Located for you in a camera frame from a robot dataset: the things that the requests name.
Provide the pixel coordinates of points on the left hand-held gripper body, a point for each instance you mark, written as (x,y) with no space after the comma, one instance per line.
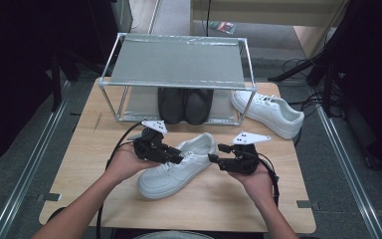
(149,144)

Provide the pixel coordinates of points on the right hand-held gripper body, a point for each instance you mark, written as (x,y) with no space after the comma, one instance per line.
(243,156)

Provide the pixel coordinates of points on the white lace-up sneaker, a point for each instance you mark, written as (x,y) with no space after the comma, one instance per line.
(272,113)
(175,169)

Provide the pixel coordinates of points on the black slipper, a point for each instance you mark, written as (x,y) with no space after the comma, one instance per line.
(171,106)
(198,107)

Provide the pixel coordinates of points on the metal frame shoe rack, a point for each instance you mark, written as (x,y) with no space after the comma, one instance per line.
(179,63)

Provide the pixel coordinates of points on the person's left hand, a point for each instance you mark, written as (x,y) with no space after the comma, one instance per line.
(126,162)

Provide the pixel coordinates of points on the person's right hand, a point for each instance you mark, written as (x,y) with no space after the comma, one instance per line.
(255,186)

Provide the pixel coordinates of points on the person's grey clothing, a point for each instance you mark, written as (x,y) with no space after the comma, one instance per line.
(172,235)

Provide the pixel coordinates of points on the black metal stand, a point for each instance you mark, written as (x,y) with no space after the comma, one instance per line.
(57,83)

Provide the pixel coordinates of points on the black tripod stand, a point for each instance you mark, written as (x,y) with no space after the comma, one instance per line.
(315,61)

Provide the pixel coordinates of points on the green and red packet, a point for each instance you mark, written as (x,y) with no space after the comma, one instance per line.
(224,26)

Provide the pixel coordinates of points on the beige wooden cabinet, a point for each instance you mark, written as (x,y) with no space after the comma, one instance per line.
(262,13)

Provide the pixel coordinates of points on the black curtain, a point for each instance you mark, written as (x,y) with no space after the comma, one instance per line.
(20,66)

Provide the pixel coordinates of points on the metal floor rail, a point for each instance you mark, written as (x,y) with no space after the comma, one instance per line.
(348,166)
(30,166)

